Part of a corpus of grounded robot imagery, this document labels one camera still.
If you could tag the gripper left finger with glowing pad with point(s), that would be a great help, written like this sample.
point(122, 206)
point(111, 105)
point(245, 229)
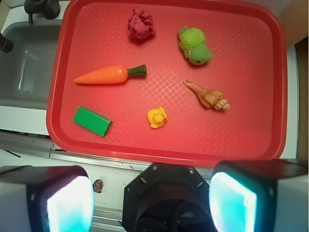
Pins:
point(45, 199)

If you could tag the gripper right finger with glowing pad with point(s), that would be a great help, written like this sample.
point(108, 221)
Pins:
point(260, 196)

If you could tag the green rectangular block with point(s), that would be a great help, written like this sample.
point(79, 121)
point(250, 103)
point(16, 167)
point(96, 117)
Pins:
point(92, 121)

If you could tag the small brown pinecone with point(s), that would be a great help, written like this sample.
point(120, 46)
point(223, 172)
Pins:
point(98, 186)

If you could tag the brown spiral seashell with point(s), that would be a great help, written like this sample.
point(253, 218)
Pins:
point(210, 98)

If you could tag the grey sink basin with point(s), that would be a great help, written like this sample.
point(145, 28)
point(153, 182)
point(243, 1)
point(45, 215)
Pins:
point(26, 71)

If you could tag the yellow rubber duck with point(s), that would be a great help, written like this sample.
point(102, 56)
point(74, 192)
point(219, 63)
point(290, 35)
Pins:
point(157, 117)

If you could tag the orange plastic carrot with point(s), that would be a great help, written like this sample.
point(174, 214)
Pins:
point(110, 75)

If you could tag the red plastic tray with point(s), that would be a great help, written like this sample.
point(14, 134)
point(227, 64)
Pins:
point(249, 66)

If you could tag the green plush turtle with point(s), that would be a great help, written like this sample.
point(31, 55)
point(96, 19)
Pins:
point(192, 42)

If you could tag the black faucet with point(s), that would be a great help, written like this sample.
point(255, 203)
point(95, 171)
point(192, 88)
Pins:
point(50, 9)

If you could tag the crumpled dark red paper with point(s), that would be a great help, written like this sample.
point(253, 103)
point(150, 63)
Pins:
point(140, 25)

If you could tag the black octagonal mount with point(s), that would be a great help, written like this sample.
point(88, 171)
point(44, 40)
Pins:
point(167, 198)

